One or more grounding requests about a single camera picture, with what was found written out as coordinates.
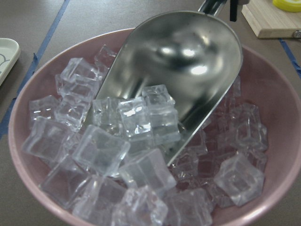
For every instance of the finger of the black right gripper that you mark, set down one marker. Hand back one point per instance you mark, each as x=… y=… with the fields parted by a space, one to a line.
x=233 y=10

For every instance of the pink bowl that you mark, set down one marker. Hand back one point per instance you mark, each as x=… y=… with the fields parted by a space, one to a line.
x=262 y=84

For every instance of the wooden cutting board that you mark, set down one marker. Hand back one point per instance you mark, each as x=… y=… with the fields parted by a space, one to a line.
x=267 y=21

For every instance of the half lemon slice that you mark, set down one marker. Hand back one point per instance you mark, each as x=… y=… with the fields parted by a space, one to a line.
x=288 y=5

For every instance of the cream bear tray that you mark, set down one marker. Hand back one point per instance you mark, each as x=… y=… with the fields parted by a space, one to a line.
x=9 y=53

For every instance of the metal ice scoop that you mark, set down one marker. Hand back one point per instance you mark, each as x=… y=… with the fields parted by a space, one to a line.
x=194 y=54

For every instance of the clear ice cubes pile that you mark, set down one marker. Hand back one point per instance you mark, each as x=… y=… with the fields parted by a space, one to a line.
x=104 y=153

